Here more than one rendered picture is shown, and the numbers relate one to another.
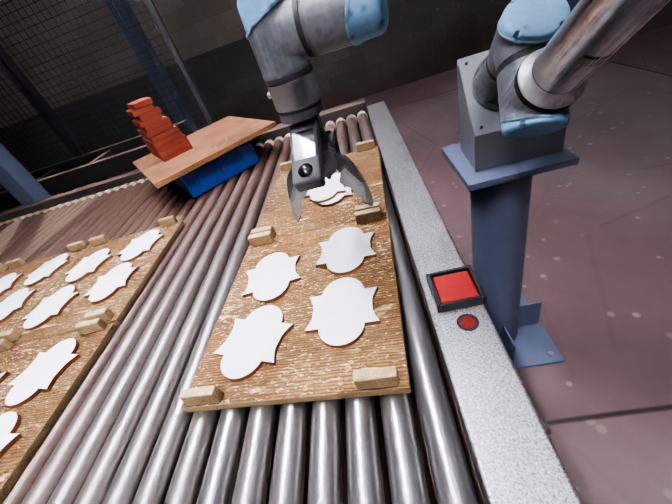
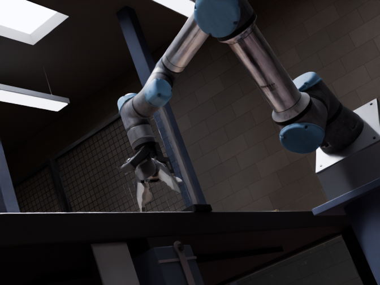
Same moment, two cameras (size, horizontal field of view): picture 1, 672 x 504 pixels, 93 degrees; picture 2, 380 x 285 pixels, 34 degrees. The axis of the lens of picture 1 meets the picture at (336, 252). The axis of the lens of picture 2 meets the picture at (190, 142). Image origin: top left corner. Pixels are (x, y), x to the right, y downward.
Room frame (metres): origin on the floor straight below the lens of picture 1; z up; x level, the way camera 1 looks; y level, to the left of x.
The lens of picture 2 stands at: (-1.06, -0.64, 0.60)
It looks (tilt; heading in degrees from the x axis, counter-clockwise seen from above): 18 degrees up; 17
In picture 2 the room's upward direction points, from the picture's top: 21 degrees counter-clockwise
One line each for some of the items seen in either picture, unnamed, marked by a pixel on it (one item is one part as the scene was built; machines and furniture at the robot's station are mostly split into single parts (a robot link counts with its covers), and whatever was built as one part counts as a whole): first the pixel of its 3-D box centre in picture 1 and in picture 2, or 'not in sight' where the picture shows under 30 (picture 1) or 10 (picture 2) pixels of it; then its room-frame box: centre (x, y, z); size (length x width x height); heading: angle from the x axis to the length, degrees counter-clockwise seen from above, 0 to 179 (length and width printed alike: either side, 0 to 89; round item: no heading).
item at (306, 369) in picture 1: (305, 295); not in sight; (0.46, 0.08, 0.93); 0.41 x 0.35 x 0.02; 164
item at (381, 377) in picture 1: (376, 378); not in sight; (0.23, 0.01, 0.95); 0.06 x 0.02 x 0.03; 74
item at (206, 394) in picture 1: (201, 395); not in sight; (0.31, 0.27, 0.95); 0.06 x 0.02 x 0.03; 74
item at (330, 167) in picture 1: (312, 141); (151, 161); (0.56, -0.03, 1.17); 0.09 x 0.08 x 0.12; 164
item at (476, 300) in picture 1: (454, 288); (191, 213); (0.35, -0.16, 0.92); 0.08 x 0.08 x 0.02; 78
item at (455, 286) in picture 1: (454, 288); not in sight; (0.35, -0.16, 0.92); 0.06 x 0.06 x 0.01; 78
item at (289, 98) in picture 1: (293, 94); (140, 137); (0.55, -0.02, 1.25); 0.08 x 0.08 x 0.05
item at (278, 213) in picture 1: (323, 190); not in sight; (0.85, -0.03, 0.93); 0.41 x 0.35 x 0.02; 164
